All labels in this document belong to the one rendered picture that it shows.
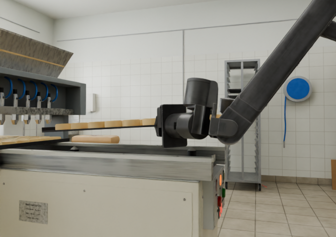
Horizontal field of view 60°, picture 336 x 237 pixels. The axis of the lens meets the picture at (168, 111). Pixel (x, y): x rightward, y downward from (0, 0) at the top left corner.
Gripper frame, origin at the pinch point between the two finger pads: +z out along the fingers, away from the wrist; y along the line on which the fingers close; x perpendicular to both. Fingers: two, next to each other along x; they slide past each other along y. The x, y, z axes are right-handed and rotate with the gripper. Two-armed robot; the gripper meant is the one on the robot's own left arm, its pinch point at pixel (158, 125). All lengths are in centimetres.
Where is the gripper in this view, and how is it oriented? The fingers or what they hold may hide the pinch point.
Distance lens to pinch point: 77.0
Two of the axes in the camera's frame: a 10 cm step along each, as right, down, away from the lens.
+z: -4.7, 0.4, 8.8
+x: 8.8, -0.1, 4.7
